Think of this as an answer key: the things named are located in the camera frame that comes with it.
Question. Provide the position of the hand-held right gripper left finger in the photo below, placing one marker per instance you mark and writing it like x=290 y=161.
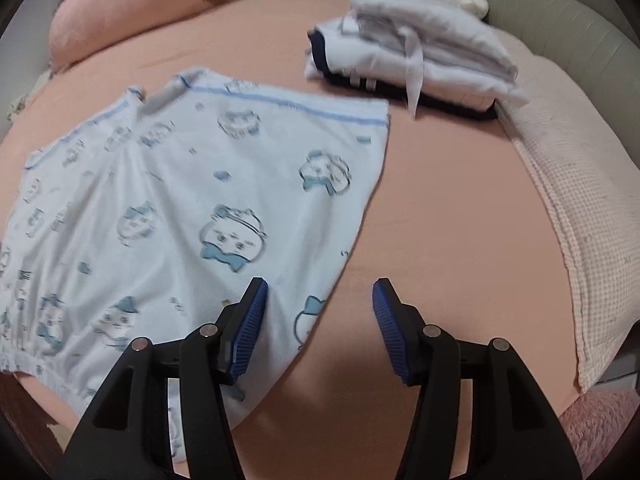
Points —
x=247 y=330

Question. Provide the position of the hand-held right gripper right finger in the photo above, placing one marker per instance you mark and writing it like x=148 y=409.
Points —
x=390 y=330

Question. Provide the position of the light blue cartoon-print garment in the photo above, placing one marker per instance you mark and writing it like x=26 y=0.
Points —
x=150 y=200

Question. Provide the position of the pile of pale clothes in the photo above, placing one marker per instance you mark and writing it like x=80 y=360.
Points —
x=25 y=97

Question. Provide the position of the pink fluffy rug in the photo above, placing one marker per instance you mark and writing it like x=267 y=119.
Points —
x=595 y=435

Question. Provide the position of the rolled pink quilt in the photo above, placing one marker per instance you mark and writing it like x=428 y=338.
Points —
x=130 y=5

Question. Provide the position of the grey-green padded headboard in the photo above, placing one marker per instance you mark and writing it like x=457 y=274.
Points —
x=565 y=10

